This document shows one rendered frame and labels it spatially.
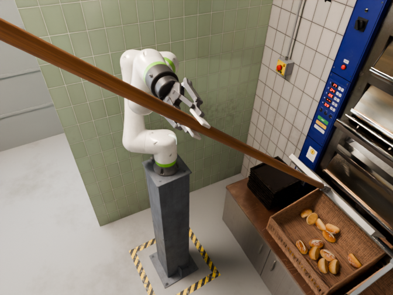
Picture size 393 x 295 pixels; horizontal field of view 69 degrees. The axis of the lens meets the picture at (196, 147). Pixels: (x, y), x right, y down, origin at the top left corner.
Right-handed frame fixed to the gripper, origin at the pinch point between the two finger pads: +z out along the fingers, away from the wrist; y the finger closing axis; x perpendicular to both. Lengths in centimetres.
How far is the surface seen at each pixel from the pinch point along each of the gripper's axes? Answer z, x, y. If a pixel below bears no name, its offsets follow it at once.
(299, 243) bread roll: -2, -150, 45
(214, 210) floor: -87, -182, 102
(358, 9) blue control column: -50, -90, -78
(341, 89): -41, -118, -46
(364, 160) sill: -11, -145, -23
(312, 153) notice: -43, -154, -5
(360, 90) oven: -32, -118, -51
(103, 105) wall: -120, -38, 56
